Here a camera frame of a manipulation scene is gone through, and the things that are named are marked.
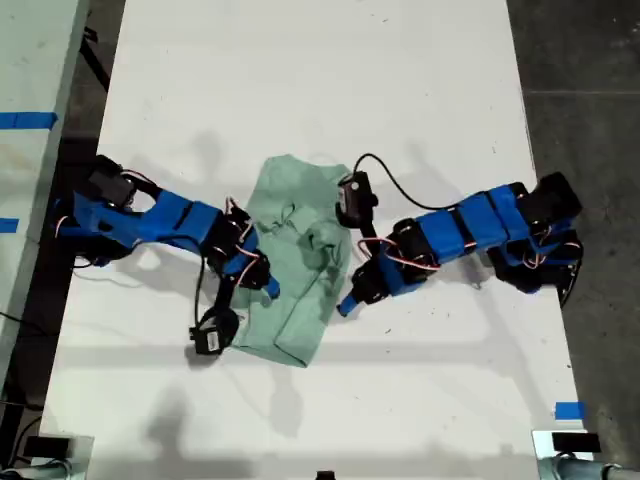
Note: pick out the shiny metal plate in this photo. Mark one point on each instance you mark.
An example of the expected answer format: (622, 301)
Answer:
(542, 445)
(82, 460)

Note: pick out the black camera box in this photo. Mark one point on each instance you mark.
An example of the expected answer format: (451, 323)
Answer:
(356, 200)
(215, 335)

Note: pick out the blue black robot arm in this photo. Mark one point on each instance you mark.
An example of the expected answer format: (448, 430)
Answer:
(475, 220)
(165, 220)

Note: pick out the blue tape rectangle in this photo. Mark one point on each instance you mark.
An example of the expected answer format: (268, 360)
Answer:
(570, 410)

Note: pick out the short black camera stalk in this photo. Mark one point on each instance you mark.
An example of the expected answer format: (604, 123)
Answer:
(222, 297)
(369, 237)

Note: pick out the black metal table leg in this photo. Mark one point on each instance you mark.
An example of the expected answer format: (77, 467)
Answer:
(97, 60)

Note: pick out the grey metal pipe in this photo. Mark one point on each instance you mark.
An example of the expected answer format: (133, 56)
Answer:
(580, 470)
(50, 471)

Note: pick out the small black box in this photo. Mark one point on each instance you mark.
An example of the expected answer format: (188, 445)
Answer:
(575, 443)
(47, 446)

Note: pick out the short blue tape strip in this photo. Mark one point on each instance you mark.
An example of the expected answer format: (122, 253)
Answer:
(9, 226)

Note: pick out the small black clamp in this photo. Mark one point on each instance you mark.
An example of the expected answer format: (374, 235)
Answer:
(325, 475)

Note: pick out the long blue tape strip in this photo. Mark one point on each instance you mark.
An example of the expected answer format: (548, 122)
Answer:
(27, 120)

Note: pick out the pale side table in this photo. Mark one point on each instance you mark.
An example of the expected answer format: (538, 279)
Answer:
(30, 50)

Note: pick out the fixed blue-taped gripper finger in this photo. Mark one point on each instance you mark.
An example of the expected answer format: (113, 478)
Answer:
(346, 302)

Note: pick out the pale green T-shirt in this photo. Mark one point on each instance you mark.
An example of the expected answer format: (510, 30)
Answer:
(295, 320)

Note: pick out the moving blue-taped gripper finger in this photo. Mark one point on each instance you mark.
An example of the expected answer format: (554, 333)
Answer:
(352, 306)
(272, 289)

